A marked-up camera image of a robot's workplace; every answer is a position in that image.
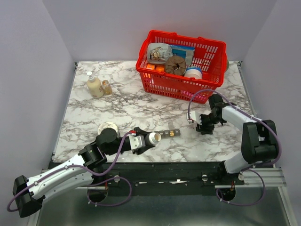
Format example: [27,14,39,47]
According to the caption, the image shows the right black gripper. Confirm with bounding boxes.
[196,113,222,135]

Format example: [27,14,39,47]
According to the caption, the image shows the white pill bottle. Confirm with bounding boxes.
[144,132,161,145]

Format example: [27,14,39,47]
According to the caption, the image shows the grey weekly pill organizer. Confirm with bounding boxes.
[158,122,181,139]

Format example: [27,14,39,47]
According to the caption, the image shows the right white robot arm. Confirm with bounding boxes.
[187,94,279,185]

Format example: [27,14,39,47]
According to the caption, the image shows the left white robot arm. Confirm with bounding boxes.
[7,127,161,218]

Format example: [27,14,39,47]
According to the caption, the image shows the white blue tub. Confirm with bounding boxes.
[184,66,203,79]

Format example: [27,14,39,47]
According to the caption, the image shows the small amber bottle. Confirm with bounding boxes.
[102,80,112,95]

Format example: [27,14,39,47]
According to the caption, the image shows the brown round paper package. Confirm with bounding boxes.
[165,56,186,76]

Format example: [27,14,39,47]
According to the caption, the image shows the red plastic shopping basket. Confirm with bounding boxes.
[136,30,227,104]

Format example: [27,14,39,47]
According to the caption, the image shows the yellow liquid bottle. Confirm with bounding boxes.
[87,72,104,98]

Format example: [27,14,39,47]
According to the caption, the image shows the orange fruit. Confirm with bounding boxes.
[155,65,165,73]

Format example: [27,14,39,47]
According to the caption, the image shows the orange small box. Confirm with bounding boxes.
[146,64,156,70]

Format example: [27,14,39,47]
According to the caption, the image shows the blue packet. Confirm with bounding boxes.
[171,45,195,66]

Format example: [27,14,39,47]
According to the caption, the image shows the silver snack pouch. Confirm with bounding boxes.
[146,43,173,65]

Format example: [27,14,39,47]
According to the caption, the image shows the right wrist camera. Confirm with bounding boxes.
[186,111,201,125]

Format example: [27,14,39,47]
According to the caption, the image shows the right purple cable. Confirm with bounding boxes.
[188,89,282,206]

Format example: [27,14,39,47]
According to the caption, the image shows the purple cable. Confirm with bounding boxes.
[188,89,282,206]
[6,131,136,212]

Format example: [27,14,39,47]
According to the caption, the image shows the black table front rail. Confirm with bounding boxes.
[48,161,275,197]

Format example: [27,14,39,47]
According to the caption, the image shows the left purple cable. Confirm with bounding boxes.
[6,131,136,212]

